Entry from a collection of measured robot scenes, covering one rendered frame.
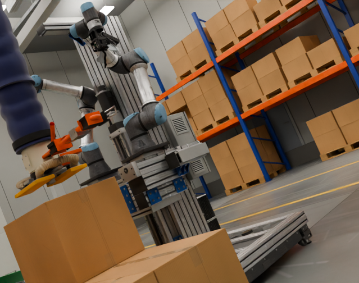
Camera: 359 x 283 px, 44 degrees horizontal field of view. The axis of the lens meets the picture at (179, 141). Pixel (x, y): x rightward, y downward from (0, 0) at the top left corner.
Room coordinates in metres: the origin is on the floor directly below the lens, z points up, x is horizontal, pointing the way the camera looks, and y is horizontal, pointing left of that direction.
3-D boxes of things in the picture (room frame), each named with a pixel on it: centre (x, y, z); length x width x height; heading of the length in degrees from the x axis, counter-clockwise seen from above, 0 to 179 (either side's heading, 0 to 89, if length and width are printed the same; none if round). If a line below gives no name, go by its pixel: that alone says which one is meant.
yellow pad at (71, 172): (2.42, 0.64, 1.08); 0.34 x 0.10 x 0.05; 42
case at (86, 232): (2.36, 0.72, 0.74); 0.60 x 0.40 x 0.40; 43
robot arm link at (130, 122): (2.68, 0.20, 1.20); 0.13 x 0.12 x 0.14; 73
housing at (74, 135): (2.01, 0.40, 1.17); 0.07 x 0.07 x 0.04; 42
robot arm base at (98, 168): (3.01, 0.58, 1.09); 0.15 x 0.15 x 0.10
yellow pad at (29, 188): (2.29, 0.78, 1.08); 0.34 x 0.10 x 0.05; 42
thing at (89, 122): (1.90, 0.32, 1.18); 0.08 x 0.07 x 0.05; 42
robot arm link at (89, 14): (2.35, 0.17, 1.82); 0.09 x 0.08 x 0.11; 163
